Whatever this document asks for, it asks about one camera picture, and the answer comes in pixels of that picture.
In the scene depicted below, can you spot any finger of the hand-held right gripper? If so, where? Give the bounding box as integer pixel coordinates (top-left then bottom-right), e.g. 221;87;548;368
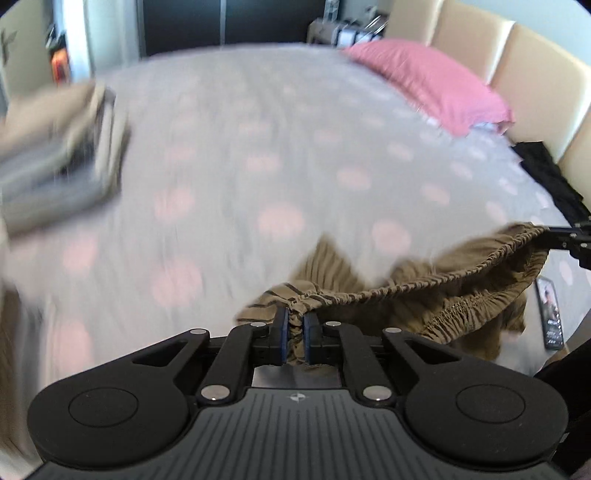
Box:
541;220;591;271

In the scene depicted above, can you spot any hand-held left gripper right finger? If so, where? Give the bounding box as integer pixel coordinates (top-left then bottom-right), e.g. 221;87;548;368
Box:
302;311;459;408

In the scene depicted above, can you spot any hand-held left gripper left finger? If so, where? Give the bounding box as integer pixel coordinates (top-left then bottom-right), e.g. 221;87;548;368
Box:
131;307;291;408

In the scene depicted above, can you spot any olive striped skirt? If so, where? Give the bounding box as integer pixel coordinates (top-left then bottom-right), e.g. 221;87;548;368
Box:
236;222;551;363

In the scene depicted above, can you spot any stack of folded clothes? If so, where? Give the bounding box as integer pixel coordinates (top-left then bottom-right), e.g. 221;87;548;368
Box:
0;80;131;236

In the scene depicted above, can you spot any black garment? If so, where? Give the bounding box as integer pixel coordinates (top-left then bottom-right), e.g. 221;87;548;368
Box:
513;141;591;223

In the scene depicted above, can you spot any dark printed card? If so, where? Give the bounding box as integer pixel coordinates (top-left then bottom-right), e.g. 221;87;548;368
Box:
534;276;566;352

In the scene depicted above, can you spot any beige padded headboard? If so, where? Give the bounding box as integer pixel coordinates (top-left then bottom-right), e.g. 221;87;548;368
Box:
385;0;591;204

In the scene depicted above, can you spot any polka dot bed sheet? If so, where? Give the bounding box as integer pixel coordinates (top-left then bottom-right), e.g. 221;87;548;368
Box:
0;41;591;464

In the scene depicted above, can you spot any pink pillow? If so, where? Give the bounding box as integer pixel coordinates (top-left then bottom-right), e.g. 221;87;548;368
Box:
342;38;515;137

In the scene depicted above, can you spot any cluttered storage shelf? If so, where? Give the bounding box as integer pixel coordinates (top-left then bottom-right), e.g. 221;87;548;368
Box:
306;0;389;48

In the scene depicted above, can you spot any dark wardrobe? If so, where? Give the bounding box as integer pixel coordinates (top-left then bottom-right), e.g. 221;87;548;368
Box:
140;0;326;57

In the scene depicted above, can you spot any orange box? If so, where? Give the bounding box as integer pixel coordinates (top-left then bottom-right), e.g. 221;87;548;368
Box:
50;46;71;85

